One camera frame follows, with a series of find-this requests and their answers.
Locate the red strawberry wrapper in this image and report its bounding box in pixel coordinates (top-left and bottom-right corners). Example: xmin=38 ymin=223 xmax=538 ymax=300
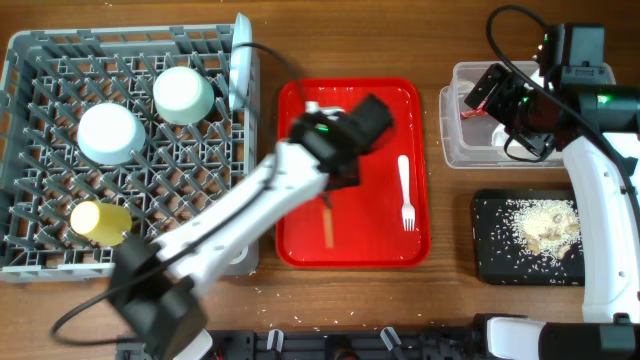
xmin=460 ymin=100 xmax=487 ymax=120

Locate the white napkin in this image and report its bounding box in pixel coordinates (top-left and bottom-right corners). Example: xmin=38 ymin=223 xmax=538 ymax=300
xmin=491 ymin=124 xmax=509 ymax=148

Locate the wooden chopstick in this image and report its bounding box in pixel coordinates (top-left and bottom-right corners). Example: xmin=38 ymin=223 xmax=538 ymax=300
xmin=323 ymin=205 xmax=334 ymax=249

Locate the pink plastic fork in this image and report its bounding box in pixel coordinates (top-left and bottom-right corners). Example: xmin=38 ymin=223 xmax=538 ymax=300
xmin=397 ymin=155 xmax=416 ymax=232

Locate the rice food waste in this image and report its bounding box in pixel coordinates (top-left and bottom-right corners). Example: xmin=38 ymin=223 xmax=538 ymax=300
xmin=507 ymin=199 xmax=581 ymax=260

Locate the light blue plate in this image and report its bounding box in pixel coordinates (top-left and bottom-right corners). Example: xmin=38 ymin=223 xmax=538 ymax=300
xmin=229 ymin=13 xmax=253 ymax=111

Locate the green bowl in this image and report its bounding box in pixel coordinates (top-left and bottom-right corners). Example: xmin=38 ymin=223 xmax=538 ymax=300
xmin=152 ymin=66 xmax=215 ymax=126

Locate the light blue rice bowl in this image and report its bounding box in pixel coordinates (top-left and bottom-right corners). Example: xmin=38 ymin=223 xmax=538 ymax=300
xmin=77 ymin=103 xmax=146 ymax=165

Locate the yellow cup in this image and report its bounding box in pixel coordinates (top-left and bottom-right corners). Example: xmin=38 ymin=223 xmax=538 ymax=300
xmin=70 ymin=201 xmax=133 ymax=246

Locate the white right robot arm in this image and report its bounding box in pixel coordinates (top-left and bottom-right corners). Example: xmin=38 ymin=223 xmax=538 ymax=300
xmin=483 ymin=61 xmax=639 ymax=359

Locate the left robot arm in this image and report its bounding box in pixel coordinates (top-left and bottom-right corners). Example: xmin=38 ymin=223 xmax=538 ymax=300
xmin=108 ymin=95 xmax=393 ymax=359

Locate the grey dishwasher rack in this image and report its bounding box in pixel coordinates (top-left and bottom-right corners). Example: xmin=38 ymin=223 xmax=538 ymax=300
xmin=1 ymin=17 xmax=260 ymax=283

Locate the clear plastic bin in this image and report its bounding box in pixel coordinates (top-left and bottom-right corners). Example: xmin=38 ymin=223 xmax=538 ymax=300
xmin=439 ymin=60 xmax=617 ymax=170

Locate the red plastic tray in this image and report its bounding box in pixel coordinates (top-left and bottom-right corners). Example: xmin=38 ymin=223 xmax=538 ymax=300
xmin=275 ymin=78 xmax=431 ymax=268

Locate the black tray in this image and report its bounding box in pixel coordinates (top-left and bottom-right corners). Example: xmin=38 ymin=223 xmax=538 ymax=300
xmin=471 ymin=189 xmax=585 ymax=286

